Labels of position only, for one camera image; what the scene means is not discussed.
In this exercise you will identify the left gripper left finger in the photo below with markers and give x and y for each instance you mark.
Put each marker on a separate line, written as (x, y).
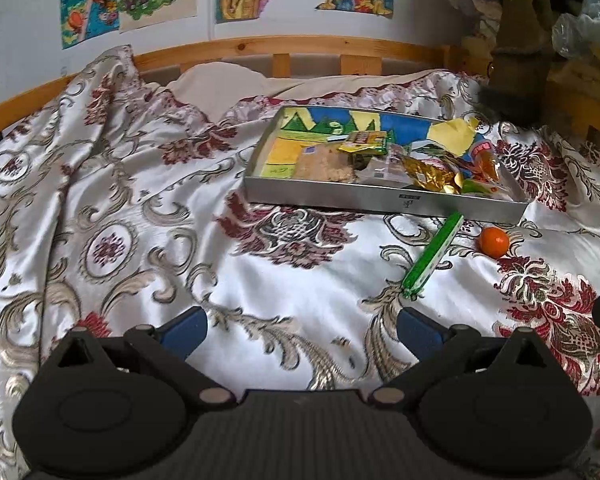
(164, 351)

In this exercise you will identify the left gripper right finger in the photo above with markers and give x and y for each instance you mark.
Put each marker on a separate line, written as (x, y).
(440, 351)

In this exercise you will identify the green white stick pack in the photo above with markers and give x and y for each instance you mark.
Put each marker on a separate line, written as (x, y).
(416, 278)

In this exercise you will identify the orange tangerine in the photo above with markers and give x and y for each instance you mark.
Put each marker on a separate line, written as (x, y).
(493, 242)

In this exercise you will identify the gold foil snack bag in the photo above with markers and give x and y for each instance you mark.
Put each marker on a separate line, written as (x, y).
(433, 174)

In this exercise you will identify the oat bar clear wrapper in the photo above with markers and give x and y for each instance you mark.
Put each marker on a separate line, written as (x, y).
(383, 171)

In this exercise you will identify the grey tray with drawing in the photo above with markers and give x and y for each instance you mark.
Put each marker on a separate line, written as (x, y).
(268, 178)

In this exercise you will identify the orange jelly snack bag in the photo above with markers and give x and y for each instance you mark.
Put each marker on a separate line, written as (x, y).
(484, 178)

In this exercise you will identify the crispy rice cake pack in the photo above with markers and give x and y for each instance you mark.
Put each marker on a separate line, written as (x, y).
(324, 163)

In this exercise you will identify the yellow green snack bag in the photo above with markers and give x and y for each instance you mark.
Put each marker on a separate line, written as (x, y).
(365, 142)

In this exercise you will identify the floral satin bedspread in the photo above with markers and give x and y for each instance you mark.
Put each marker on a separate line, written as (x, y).
(121, 203)

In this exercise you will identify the wooden side shelf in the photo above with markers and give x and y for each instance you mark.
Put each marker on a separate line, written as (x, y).
(571, 101)

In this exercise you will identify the brown plush toy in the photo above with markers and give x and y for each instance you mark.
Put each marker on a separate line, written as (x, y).
(521, 62)

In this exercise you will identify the beige pillow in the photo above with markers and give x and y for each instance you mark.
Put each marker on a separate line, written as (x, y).
(260, 85)

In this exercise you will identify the clear plastic bag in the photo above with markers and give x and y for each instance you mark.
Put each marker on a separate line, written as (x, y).
(574, 35)

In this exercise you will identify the wooden bed frame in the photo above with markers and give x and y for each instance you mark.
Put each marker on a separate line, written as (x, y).
(357, 56)

